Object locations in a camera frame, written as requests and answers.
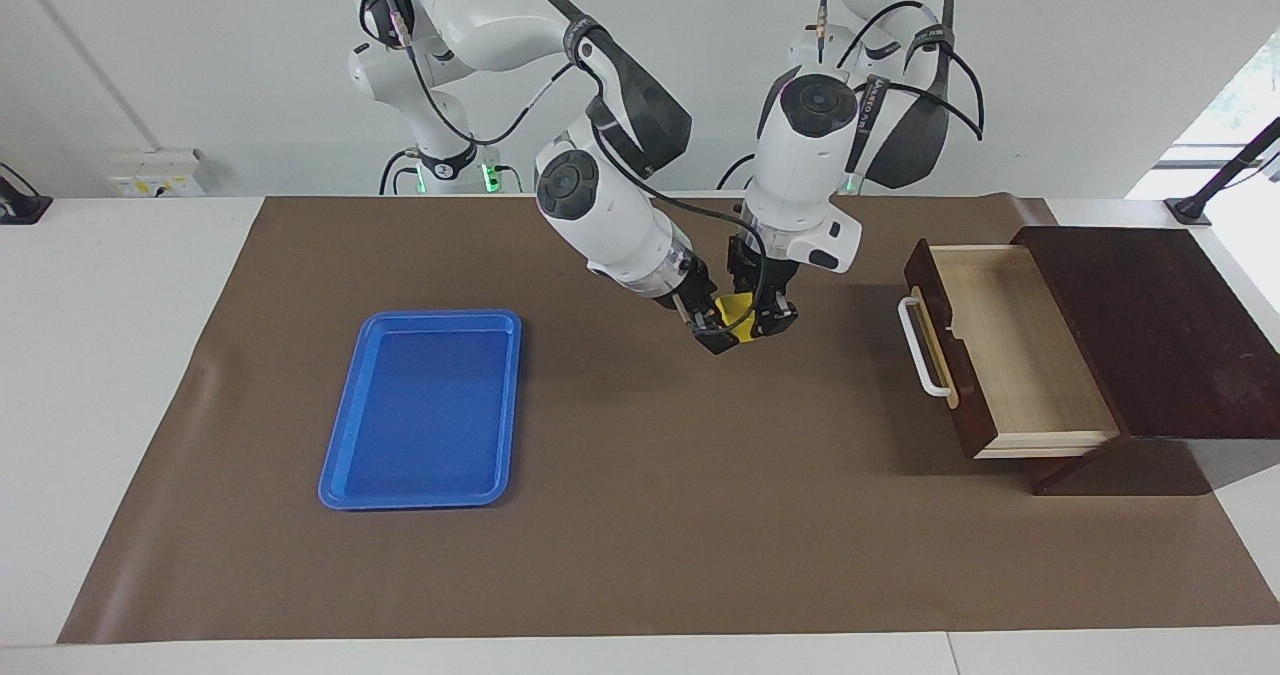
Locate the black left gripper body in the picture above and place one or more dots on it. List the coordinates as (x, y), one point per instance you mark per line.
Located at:
(765, 265)

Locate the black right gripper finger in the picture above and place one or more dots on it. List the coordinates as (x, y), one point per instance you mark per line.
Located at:
(718, 340)
(714, 297)

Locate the yellow cube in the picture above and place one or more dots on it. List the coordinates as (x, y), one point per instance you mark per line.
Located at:
(736, 307)

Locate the black clamp stand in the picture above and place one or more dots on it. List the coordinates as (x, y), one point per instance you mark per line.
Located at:
(1225, 175)

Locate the dark wooden drawer cabinet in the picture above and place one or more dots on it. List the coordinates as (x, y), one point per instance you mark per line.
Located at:
(1170, 335)

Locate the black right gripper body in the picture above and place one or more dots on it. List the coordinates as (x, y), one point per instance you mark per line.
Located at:
(690, 290)

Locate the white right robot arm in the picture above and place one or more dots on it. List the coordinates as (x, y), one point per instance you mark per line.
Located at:
(600, 215)

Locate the black desk clamp base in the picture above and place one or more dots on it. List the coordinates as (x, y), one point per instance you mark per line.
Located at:
(20, 205)

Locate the white wall power outlet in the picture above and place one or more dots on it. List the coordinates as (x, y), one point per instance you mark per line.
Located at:
(155, 173)

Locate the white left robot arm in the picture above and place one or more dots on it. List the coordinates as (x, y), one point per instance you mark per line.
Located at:
(810, 175)

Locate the dark wooden drawer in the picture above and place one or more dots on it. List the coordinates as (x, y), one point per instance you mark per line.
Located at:
(1030, 355)

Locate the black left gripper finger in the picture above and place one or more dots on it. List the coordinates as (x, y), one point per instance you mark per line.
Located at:
(738, 283)
(778, 317)

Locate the blue plastic tray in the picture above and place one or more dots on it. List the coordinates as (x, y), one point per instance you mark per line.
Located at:
(420, 415)

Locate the brown paper table mat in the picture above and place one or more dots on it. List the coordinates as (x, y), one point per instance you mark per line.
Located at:
(650, 475)

